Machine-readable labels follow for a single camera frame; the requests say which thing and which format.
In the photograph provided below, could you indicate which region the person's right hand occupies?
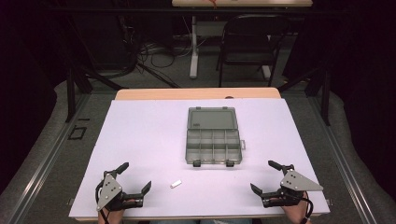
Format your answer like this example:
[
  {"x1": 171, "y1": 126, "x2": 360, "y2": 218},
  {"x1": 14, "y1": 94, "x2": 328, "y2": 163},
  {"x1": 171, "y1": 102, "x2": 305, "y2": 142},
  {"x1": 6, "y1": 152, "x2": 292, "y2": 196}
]
[{"x1": 281, "y1": 192, "x2": 313, "y2": 224}]

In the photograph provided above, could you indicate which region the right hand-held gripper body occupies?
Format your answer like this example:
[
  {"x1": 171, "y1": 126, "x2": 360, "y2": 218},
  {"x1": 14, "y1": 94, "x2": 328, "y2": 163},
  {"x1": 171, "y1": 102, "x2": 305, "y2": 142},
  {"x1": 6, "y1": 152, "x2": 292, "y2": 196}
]
[{"x1": 262, "y1": 169, "x2": 324, "y2": 209}]

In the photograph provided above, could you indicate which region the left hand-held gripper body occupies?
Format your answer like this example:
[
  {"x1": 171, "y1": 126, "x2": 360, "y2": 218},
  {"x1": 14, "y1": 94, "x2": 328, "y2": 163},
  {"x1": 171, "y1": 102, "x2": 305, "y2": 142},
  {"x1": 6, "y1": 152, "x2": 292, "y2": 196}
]
[{"x1": 95, "y1": 171, "x2": 145, "y2": 213}]

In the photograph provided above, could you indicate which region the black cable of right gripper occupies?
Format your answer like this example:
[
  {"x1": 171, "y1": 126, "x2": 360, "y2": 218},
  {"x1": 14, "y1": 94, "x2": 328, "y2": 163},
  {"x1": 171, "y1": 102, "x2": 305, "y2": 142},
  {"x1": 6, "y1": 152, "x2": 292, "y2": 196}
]
[{"x1": 298, "y1": 190, "x2": 315, "y2": 224}]

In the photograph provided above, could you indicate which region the black metal stand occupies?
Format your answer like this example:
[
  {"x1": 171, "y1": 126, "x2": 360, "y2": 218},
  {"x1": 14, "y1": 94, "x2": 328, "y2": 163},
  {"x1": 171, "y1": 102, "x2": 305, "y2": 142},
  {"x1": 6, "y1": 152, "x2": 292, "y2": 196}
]
[
  {"x1": 276, "y1": 66, "x2": 332, "y2": 127},
  {"x1": 64, "y1": 60, "x2": 125, "y2": 124}
]

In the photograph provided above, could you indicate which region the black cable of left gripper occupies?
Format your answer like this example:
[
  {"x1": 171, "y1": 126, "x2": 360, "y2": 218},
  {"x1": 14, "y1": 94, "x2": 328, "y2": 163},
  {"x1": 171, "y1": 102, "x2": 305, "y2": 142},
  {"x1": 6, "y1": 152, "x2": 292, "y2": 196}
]
[{"x1": 94, "y1": 180, "x2": 110, "y2": 224}]

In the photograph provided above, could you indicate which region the white table mat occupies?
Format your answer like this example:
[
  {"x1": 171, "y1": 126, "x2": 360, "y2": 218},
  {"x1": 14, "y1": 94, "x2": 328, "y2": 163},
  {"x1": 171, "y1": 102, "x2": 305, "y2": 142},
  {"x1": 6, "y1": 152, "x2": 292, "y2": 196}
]
[{"x1": 68, "y1": 97, "x2": 331, "y2": 219}]

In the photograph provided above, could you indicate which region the white desk with legs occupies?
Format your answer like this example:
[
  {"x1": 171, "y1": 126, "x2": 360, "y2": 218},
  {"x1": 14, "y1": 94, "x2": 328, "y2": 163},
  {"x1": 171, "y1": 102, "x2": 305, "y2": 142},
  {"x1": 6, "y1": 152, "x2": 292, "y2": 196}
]
[{"x1": 171, "y1": 0, "x2": 314, "y2": 80}]

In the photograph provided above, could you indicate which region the person's left hand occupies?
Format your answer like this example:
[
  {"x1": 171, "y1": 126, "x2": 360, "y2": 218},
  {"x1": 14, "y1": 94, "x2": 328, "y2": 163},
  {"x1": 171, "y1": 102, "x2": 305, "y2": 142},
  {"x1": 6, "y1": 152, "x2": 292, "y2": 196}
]
[{"x1": 97, "y1": 208, "x2": 126, "y2": 224}]

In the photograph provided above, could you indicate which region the bundle of floor cables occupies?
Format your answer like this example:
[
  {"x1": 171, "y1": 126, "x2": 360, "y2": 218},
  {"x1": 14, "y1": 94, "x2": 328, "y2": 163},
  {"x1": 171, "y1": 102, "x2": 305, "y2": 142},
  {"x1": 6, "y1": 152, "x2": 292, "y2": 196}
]
[{"x1": 124, "y1": 18, "x2": 194, "y2": 90}]

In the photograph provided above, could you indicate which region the clear grey compartment box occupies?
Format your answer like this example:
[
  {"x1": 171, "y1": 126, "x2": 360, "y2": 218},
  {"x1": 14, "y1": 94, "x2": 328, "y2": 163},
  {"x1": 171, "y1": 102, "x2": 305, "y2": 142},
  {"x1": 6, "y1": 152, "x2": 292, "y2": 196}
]
[{"x1": 185, "y1": 105, "x2": 247, "y2": 168}]

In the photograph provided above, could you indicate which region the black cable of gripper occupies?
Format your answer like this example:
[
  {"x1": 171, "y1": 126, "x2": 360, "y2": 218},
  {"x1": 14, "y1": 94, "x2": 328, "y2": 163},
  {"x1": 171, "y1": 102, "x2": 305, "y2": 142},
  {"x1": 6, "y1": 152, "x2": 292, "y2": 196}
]
[
  {"x1": 298, "y1": 190, "x2": 315, "y2": 224},
  {"x1": 94, "y1": 180, "x2": 110, "y2": 224}
]

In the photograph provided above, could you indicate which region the black folding chair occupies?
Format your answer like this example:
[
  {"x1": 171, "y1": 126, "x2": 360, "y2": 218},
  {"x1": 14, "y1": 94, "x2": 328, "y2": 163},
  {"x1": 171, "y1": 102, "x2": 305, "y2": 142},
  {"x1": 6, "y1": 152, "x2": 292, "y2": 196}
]
[{"x1": 216, "y1": 14, "x2": 291, "y2": 89}]

